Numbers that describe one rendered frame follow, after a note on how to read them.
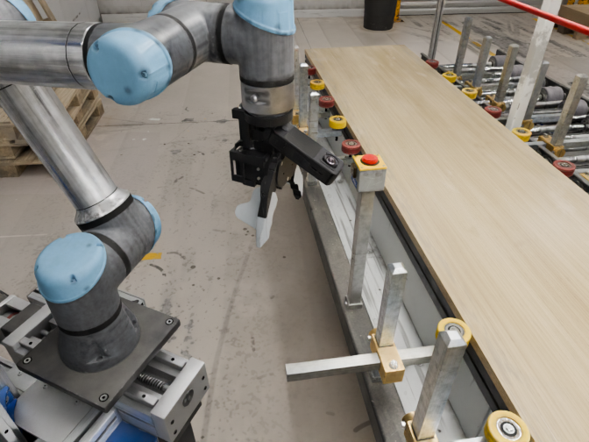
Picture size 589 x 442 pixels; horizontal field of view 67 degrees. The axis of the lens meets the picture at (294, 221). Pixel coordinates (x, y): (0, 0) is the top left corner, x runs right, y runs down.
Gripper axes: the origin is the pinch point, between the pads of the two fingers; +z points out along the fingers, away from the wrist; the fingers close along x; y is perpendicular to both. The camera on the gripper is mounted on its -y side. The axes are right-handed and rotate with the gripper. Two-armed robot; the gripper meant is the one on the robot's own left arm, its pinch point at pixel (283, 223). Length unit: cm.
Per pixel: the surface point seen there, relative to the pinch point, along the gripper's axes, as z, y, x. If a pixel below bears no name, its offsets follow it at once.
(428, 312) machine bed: 57, -26, -46
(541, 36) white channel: 4, -40, -162
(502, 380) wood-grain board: 42, -44, -18
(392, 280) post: 23.9, -16.8, -19.5
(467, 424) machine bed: 66, -42, -20
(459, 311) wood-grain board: 42, -33, -34
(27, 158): 117, 277, -134
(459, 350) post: 16.2, -32.2, 0.3
